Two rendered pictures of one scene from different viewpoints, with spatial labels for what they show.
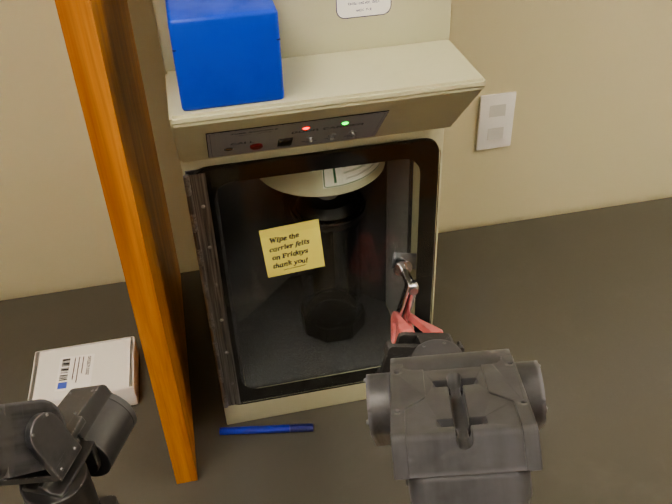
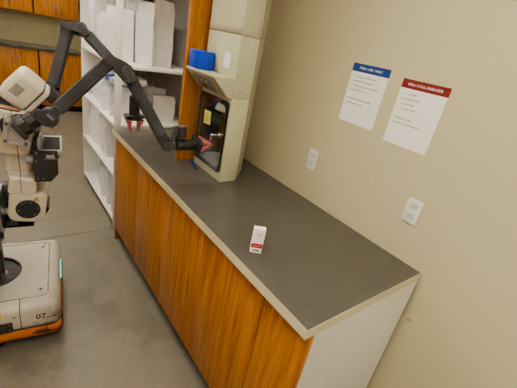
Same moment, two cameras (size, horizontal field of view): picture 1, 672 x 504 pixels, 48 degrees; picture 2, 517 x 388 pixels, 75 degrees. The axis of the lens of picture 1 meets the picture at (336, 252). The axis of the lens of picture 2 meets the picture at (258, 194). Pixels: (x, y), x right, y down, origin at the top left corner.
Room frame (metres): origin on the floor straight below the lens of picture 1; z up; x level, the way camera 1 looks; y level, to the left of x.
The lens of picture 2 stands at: (0.14, -1.77, 1.70)
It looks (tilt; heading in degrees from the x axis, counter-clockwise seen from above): 24 degrees down; 59
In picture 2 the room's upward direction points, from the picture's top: 12 degrees clockwise
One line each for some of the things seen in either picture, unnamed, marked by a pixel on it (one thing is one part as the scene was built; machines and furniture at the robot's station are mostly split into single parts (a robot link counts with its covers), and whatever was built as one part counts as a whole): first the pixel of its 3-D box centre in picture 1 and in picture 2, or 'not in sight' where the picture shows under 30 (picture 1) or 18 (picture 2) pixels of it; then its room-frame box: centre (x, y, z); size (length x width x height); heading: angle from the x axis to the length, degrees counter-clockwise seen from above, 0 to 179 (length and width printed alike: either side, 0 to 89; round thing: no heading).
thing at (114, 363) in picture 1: (85, 377); not in sight; (0.87, 0.41, 0.96); 0.16 x 0.12 x 0.04; 100
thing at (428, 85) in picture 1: (323, 118); (208, 81); (0.75, 0.01, 1.46); 0.32 x 0.11 x 0.10; 101
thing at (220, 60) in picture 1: (223, 43); (201, 59); (0.73, 0.10, 1.56); 0.10 x 0.10 x 0.09; 11
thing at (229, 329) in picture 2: not in sight; (218, 252); (0.90, -0.14, 0.45); 2.05 x 0.67 x 0.90; 101
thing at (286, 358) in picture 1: (324, 283); (209, 131); (0.80, 0.02, 1.19); 0.30 x 0.01 x 0.40; 101
